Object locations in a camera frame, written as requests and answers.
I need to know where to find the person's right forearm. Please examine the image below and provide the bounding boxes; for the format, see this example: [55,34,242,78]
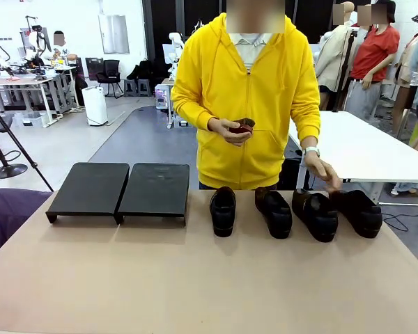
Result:
[172,100,217,132]

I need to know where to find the black camera tripod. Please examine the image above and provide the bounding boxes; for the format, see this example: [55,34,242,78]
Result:
[0,95,55,193]

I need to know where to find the black backpack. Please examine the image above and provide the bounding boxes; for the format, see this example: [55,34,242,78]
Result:
[127,59,154,81]

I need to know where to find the seated person in white shirt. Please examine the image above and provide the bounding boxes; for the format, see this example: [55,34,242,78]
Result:
[51,30,78,70]

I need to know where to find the white workshop desk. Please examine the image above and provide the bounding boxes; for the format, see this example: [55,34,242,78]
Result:
[0,77,56,128]

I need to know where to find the black bar stool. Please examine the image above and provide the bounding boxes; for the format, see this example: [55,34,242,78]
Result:
[0,116,29,180]

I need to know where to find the black office chair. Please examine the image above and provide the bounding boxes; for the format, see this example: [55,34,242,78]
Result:
[96,59,123,98]

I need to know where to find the computer case with lights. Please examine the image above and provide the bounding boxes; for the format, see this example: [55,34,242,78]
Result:
[154,85,171,111]

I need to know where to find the white air purifier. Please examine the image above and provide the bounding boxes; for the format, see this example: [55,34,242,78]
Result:
[81,86,109,127]

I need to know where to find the person's left hand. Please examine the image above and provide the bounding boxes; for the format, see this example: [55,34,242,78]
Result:
[303,152,343,193]

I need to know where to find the person's right hand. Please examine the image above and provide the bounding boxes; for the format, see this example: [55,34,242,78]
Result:
[208,118,250,147]

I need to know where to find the purple cloth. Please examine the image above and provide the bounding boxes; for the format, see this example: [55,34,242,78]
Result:
[0,189,53,258]

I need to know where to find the black and white desk robot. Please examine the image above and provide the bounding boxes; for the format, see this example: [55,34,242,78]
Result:
[19,15,53,70]

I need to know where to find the mannequin in beige coat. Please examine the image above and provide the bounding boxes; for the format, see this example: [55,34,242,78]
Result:
[315,1,358,112]

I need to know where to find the black metal shoe stand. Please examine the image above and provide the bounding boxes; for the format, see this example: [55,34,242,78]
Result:
[114,163,190,228]
[45,162,130,225]

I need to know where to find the clear plastic storage box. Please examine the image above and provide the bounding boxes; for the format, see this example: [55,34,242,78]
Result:
[13,111,47,129]

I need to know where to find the person in yellow hoodie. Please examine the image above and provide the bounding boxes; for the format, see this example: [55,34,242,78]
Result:
[170,12,322,191]

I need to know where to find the mannequin in red shirt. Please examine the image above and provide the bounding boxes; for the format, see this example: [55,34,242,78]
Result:
[348,0,401,121]

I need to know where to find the black floor cable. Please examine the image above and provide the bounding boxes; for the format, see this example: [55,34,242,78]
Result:
[382,212,410,232]

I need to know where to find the white folding table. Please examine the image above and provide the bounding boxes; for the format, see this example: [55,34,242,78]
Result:
[287,110,418,221]

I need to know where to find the white wall cabinet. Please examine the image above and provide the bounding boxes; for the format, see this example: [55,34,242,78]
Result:
[98,14,130,55]

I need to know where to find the black leather loafer shoe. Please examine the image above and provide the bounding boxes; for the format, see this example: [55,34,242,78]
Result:
[291,189,339,244]
[329,189,384,239]
[209,186,237,238]
[254,186,293,240]

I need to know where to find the dark red shoe brush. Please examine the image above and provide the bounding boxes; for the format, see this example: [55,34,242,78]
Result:
[229,118,255,135]

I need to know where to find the person's left forearm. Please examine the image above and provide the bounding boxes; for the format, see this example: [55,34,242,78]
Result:
[291,100,322,151]

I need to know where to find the mannequin with bucket hat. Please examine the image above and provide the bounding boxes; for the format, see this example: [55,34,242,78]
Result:
[392,6,418,136]

